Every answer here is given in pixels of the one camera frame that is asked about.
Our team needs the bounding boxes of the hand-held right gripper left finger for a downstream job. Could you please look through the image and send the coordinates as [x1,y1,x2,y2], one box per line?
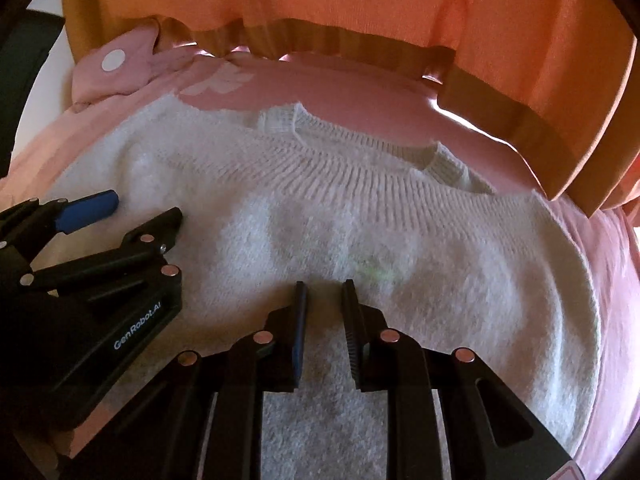
[60,281,308,480]

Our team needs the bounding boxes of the pink cloth with white dot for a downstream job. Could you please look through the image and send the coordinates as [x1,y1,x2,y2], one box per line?
[70,27,201,111]

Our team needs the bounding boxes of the white knit sweater black hearts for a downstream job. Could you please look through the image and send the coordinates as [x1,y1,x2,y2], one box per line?
[45,95,601,480]

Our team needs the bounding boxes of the dark object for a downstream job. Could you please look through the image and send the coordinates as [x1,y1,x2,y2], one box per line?
[0,10,67,176]

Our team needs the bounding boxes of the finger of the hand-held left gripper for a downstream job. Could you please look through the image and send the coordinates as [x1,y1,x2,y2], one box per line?
[22,207,184,287]
[0,190,120,266]

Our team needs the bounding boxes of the pink printed blanket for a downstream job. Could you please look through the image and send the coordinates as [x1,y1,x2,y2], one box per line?
[0,50,640,480]

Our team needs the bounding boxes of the orange curtain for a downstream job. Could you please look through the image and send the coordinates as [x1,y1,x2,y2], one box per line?
[60,0,640,216]

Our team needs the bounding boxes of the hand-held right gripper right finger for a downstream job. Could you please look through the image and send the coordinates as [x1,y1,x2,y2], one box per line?
[341,280,574,480]

